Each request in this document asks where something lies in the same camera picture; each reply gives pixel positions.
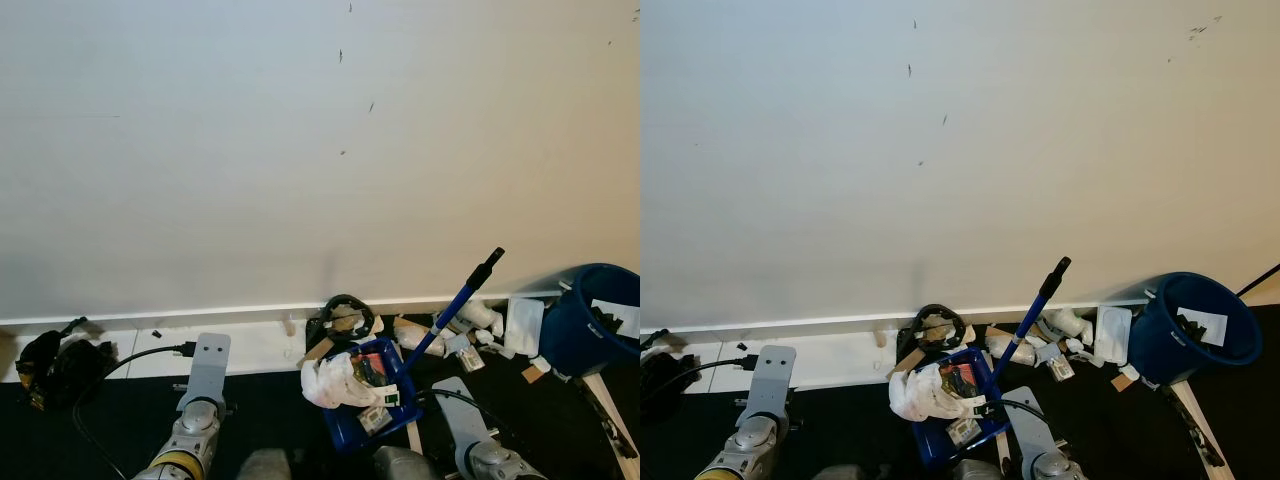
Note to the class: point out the blue plastic bucket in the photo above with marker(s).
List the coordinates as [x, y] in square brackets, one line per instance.
[590, 330]
[1160, 345]

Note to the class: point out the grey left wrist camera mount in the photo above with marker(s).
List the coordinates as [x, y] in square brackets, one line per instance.
[207, 365]
[770, 378]

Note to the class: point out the white plastic bottle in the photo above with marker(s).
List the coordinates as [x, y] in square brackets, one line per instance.
[482, 315]
[1068, 322]

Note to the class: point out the small brown cardboard piece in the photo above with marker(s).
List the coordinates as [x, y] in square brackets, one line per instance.
[1123, 381]
[533, 373]

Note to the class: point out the white paper sheet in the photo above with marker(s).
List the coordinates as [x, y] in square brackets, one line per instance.
[615, 317]
[1202, 325]

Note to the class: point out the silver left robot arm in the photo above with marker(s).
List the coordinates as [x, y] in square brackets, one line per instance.
[745, 445]
[185, 442]

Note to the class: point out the black crumpled bag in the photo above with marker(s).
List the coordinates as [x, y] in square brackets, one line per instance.
[55, 365]
[668, 372]

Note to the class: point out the brown cardboard strip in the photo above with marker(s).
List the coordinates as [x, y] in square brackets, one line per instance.
[320, 350]
[915, 358]

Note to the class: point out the white baseboard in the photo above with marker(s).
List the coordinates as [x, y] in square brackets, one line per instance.
[260, 345]

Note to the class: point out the grey robot leg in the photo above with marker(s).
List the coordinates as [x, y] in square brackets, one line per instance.
[830, 473]
[265, 466]
[975, 471]
[400, 464]

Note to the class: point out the white flat paper package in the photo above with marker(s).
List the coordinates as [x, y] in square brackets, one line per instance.
[978, 405]
[392, 397]

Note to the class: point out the grey right robot leg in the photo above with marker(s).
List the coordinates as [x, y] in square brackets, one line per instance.
[400, 464]
[975, 471]

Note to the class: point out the small white box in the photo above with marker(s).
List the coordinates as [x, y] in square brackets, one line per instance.
[962, 432]
[375, 420]

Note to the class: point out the black orange snack packet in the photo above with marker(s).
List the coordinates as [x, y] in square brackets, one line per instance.
[962, 380]
[375, 372]

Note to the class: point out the white crumpled plastic bag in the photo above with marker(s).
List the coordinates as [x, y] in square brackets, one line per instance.
[335, 382]
[925, 392]

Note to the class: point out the small grey white carton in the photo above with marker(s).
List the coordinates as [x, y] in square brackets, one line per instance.
[465, 352]
[1060, 365]

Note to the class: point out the grey left robot leg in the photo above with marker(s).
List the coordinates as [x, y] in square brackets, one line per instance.
[830, 473]
[265, 466]

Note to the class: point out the white flat plastic container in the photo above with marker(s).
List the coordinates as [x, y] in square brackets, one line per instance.
[525, 325]
[1112, 335]

